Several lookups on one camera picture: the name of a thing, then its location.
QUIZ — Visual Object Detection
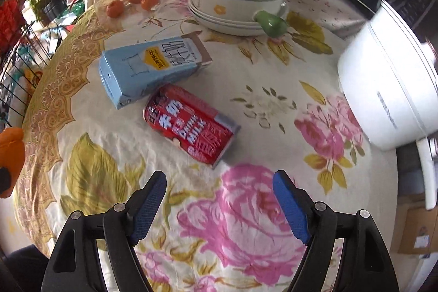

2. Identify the light blue milk carton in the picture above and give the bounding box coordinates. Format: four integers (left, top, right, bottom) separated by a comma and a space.
99, 33, 212, 111

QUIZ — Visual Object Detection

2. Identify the red drink can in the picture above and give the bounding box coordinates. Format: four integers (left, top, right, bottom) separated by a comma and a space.
143, 84, 241, 169

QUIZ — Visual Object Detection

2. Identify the stack of red packets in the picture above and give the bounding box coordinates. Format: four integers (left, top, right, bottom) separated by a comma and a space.
0, 0, 26, 46

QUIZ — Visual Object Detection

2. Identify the stack of white plates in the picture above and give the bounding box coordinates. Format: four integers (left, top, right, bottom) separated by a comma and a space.
188, 0, 288, 37

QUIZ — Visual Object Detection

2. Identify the floral tablecloth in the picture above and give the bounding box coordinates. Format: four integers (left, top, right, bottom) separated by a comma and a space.
12, 0, 399, 292

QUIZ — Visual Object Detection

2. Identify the orange plush toy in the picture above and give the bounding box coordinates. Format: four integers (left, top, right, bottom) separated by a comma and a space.
0, 127, 26, 200

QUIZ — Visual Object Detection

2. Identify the cardboard box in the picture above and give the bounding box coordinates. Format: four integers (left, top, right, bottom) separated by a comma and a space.
390, 194, 438, 258

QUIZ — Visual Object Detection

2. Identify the green ceramic spoon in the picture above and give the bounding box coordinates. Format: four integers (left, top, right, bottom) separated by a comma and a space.
253, 10, 288, 37

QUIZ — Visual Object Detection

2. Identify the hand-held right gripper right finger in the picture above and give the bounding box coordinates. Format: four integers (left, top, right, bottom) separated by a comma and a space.
273, 170, 400, 292

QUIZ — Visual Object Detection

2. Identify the black wire rack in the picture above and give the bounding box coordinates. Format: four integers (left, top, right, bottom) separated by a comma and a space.
0, 22, 62, 128

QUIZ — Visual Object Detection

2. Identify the white electric pot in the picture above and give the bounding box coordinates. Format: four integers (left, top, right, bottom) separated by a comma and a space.
337, 0, 438, 210

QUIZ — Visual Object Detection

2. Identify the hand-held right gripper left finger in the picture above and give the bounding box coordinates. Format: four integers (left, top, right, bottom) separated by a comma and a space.
40, 170, 168, 292

